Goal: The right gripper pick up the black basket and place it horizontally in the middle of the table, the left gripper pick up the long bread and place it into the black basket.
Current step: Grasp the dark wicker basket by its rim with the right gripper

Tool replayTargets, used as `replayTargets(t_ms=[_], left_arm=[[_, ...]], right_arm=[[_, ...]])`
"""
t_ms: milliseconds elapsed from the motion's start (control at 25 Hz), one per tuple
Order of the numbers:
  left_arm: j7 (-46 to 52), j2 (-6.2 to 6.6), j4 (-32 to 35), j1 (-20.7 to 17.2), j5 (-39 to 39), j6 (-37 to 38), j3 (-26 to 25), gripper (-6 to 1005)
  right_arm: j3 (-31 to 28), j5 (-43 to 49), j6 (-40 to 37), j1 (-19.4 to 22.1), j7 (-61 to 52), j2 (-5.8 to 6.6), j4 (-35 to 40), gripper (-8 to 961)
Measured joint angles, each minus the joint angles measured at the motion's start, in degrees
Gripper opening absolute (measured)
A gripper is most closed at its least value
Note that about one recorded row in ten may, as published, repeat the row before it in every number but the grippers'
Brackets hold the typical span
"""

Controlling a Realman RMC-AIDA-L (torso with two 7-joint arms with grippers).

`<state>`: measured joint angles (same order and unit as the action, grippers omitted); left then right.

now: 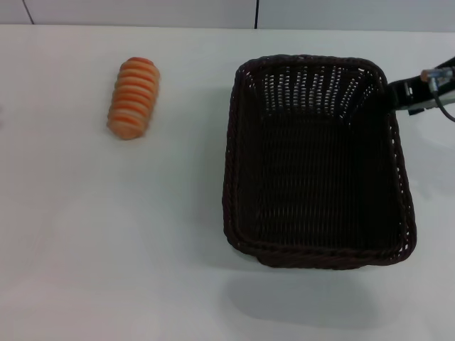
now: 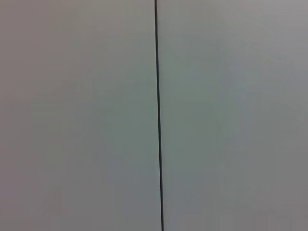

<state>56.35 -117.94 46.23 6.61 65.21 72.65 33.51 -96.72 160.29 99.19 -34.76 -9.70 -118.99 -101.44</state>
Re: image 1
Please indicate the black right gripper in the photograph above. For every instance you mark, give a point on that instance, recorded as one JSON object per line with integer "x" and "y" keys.
{"x": 421, "y": 94}

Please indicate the dark brown woven basket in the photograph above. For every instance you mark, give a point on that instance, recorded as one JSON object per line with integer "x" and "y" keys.
{"x": 320, "y": 177}

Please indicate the ridged orange bread roll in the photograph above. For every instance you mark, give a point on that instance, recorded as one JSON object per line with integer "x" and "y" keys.
{"x": 133, "y": 101}

